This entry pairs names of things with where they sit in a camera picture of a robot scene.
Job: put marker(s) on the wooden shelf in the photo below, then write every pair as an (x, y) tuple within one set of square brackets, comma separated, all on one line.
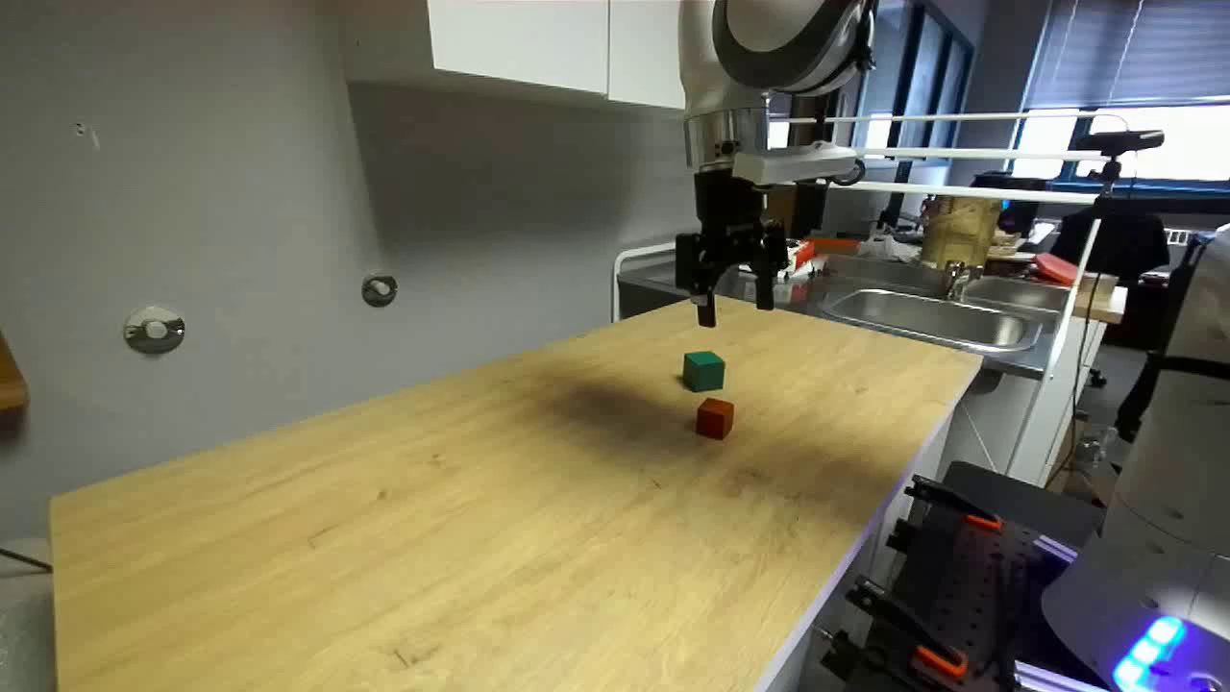
[(10, 380)]

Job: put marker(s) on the steel sink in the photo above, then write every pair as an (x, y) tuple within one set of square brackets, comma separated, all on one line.
[(927, 319)]

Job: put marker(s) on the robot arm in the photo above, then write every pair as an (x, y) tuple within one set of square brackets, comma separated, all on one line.
[(769, 38)]

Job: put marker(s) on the red flat object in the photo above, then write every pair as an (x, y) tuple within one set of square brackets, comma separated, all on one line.
[(1055, 268)]

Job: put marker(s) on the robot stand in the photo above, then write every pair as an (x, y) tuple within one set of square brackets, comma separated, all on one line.
[(971, 586)]

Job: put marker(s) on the white wall cabinet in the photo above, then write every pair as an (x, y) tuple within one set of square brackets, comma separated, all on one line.
[(538, 43)]

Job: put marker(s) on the window with blinds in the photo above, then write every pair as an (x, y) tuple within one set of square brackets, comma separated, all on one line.
[(1134, 58)]

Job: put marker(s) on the green cube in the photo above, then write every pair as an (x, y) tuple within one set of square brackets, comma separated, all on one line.
[(703, 371)]

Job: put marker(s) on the round metal wall disc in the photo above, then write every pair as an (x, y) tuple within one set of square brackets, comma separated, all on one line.
[(379, 289), (154, 330)]

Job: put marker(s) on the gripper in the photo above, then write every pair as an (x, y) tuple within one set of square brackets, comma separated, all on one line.
[(727, 207)]

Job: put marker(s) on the black office chair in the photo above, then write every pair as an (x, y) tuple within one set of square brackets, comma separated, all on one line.
[(1124, 245)]

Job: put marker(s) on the steel tap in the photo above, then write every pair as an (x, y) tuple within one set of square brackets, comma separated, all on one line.
[(961, 279)]

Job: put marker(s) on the red and white packet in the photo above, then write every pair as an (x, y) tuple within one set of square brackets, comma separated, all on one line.
[(799, 258)]

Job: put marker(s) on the brown paper bag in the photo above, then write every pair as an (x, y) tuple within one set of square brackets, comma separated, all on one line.
[(959, 233)]

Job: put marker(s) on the camera on mount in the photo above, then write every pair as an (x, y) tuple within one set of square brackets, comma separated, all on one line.
[(1119, 141)]

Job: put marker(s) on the black clamp with orange tip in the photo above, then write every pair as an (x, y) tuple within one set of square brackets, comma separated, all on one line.
[(951, 505), (903, 625)]

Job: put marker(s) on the orange cube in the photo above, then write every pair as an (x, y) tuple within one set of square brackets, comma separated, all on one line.
[(714, 419)]

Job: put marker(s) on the white metal rack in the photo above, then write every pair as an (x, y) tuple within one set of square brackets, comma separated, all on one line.
[(961, 191)]

